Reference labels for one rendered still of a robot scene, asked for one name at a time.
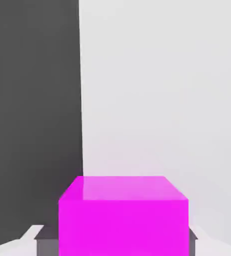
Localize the small magenta cube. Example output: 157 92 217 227
58 175 190 256

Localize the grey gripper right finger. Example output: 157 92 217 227
188 225 231 256

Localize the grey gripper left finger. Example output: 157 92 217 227
0 224 60 256

